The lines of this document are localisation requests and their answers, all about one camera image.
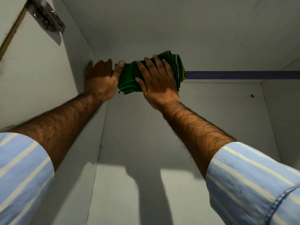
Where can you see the person's right hand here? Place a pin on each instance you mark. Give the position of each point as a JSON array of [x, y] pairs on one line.
[[159, 86]]

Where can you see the person's left hand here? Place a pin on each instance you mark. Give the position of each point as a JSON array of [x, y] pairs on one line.
[[100, 81]]

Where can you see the person's right little finger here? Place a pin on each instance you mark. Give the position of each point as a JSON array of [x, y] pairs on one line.
[[167, 66]]

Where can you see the person's right middle finger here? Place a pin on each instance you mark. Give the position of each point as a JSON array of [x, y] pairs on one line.
[[151, 65]]

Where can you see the person's left little finger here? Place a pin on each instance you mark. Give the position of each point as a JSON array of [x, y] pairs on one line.
[[89, 67]]

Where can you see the person's right thumb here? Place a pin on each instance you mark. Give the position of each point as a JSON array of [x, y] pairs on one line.
[[139, 83]]

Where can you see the person's left thumb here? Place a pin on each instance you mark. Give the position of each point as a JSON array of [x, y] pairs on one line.
[[119, 69]]

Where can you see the green cloth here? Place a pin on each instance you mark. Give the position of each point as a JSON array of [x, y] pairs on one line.
[[127, 78]]

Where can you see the person's right forearm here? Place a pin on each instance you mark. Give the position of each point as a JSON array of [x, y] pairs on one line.
[[199, 135]]

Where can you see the person's left forearm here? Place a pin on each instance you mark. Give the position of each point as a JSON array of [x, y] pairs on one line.
[[58, 126]]

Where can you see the white cabinet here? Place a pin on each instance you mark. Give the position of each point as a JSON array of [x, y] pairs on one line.
[[187, 32]]

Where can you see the metal cabinet hinge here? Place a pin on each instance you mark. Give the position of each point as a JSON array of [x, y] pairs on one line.
[[48, 17]]

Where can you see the white cabinet door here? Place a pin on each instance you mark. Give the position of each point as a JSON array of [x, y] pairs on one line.
[[10, 16]]

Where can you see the blue striped shirt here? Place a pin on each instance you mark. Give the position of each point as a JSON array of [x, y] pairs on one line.
[[248, 185]]

